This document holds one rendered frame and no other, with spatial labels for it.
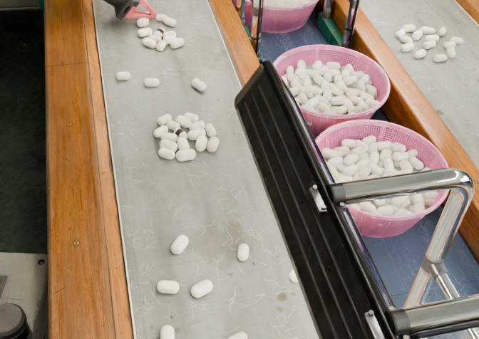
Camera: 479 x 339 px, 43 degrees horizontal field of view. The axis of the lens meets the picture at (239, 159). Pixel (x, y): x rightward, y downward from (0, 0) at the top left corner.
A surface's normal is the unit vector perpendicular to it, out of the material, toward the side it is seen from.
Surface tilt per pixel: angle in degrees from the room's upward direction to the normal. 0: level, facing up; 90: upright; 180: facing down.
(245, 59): 0
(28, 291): 0
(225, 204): 0
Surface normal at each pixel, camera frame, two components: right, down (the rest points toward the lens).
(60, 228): 0.05, -0.73
